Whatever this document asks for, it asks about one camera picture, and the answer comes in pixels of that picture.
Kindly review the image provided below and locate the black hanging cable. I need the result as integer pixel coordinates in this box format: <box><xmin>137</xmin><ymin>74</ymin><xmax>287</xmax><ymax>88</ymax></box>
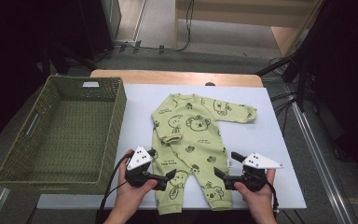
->
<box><xmin>117</xmin><ymin>0</ymin><xmax>196</xmax><ymax>52</ymax></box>

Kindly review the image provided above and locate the hand-held gripper cable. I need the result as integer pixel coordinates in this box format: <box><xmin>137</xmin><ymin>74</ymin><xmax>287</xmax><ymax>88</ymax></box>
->
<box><xmin>98</xmin><ymin>152</ymin><xmax>131</xmax><ymax>218</ymax></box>
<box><xmin>265</xmin><ymin>181</ymin><xmax>280</xmax><ymax>216</ymax></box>

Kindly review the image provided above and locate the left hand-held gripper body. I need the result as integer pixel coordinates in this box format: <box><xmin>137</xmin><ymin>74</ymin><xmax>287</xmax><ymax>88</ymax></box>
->
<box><xmin>125</xmin><ymin>146</ymin><xmax>157</xmax><ymax>189</ymax></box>

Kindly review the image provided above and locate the green woven basket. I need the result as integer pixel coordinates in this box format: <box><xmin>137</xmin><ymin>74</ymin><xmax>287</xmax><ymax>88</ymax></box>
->
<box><xmin>0</xmin><ymin>75</ymin><xmax>128</xmax><ymax>196</ymax></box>

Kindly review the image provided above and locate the person's right hand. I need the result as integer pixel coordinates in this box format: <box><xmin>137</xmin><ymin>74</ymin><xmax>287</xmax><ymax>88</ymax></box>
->
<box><xmin>234</xmin><ymin>168</ymin><xmax>278</xmax><ymax>218</ymax></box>

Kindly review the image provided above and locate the left hand-held gripper cable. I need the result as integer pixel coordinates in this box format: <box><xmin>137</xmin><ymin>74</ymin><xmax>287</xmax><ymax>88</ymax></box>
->
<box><xmin>98</xmin><ymin>152</ymin><xmax>131</xmax><ymax>218</ymax></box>

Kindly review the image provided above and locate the black cable bundle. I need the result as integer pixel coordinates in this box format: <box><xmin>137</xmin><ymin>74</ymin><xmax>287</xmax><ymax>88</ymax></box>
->
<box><xmin>269</xmin><ymin>91</ymin><xmax>299</xmax><ymax>134</ymax></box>

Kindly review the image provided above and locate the white table board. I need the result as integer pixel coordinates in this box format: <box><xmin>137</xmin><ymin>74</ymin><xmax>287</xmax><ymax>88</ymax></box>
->
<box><xmin>36</xmin><ymin>83</ymin><xmax>308</xmax><ymax>210</ymax></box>

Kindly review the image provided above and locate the black curtain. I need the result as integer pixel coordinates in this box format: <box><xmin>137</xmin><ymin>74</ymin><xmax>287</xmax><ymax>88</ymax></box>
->
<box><xmin>297</xmin><ymin>0</ymin><xmax>358</xmax><ymax>185</ymax></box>
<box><xmin>0</xmin><ymin>0</ymin><xmax>85</xmax><ymax>150</ymax></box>

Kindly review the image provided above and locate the right hand-held gripper cable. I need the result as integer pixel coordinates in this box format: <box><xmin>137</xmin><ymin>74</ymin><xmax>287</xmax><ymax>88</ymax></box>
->
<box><xmin>265</xmin><ymin>181</ymin><xmax>280</xmax><ymax>216</ymax></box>

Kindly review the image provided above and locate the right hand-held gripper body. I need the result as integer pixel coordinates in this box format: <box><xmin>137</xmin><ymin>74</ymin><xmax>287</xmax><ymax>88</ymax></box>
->
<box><xmin>239</xmin><ymin>151</ymin><xmax>283</xmax><ymax>192</ymax></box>

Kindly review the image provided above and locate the green printed baby romper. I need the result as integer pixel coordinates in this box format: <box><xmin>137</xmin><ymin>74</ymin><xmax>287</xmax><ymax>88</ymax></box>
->
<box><xmin>150</xmin><ymin>92</ymin><xmax>258</xmax><ymax>217</ymax></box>

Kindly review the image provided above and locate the dark cabinet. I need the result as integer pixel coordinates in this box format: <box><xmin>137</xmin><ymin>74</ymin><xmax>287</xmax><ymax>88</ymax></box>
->
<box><xmin>77</xmin><ymin>0</ymin><xmax>123</xmax><ymax>60</ymax></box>

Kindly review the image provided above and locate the person's left hand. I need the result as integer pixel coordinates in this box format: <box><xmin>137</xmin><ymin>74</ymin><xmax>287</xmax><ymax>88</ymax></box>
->
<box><xmin>115</xmin><ymin>149</ymin><xmax>158</xmax><ymax>216</ymax></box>

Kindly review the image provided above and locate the light wooden furniture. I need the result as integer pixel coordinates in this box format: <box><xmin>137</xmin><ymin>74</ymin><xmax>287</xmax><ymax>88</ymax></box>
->
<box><xmin>175</xmin><ymin>0</ymin><xmax>324</xmax><ymax>57</ymax></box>

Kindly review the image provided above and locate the black metal stand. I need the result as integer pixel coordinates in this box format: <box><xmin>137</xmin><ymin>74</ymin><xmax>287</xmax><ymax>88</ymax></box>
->
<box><xmin>255</xmin><ymin>49</ymin><xmax>311</xmax><ymax>113</ymax></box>
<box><xmin>36</xmin><ymin>43</ymin><xmax>97</xmax><ymax>78</ymax></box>

